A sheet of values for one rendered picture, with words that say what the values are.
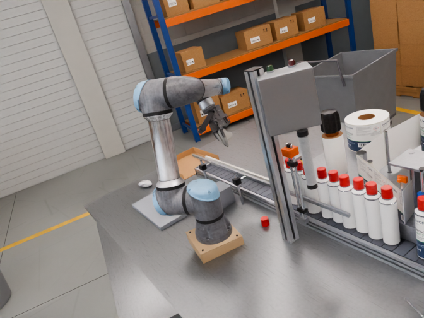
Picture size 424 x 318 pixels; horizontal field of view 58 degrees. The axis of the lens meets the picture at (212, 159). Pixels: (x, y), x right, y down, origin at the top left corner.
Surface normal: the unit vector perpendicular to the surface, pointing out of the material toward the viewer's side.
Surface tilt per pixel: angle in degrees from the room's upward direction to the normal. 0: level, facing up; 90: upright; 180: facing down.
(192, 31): 90
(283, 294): 0
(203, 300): 0
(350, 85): 94
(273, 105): 90
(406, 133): 90
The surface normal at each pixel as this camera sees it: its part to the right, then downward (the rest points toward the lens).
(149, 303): -0.26, -0.88
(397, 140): 0.44, 0.25
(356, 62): -0.74, 0.39
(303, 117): -0.02, 0.40
